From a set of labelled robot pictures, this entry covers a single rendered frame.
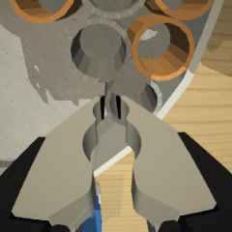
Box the bronze bushing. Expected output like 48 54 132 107
144 0 215 20
10 0 82 24
127 14 194 81

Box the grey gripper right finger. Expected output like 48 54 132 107
116 94 232 232

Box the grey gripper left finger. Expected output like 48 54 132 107
0 95 104 232

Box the grey metal sleeve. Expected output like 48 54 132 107
104 59 162 126
81 0 146 19
65 15 131 83

